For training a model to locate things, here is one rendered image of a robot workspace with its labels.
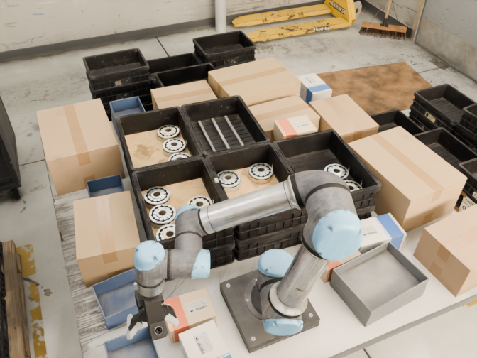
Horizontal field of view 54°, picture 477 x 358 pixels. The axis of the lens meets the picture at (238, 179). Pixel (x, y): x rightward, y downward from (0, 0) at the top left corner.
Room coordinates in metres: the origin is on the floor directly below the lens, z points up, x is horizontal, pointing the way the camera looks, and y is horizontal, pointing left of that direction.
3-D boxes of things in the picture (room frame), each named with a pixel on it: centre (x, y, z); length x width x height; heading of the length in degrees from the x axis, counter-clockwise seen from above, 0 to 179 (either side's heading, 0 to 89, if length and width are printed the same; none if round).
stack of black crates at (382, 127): (2.49, -1.03, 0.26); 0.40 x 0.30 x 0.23; 24
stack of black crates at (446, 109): (2.65, -1.39, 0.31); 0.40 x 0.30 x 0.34; 24
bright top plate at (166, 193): (1.33, 0.32, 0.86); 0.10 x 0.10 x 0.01
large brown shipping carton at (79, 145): (1.72, 0.74, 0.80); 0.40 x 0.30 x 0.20; 24
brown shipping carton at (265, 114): (1.93, -0.21, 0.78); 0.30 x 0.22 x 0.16; 115
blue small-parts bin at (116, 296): (0.95, 0.38, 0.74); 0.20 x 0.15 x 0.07; 120
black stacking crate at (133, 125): (1.63, 0.35, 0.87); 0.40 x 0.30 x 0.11; 20
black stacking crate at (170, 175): (1.25, 0.21, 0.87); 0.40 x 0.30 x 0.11; 20
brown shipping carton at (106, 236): (1.18, 0.49, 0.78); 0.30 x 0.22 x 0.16; 18
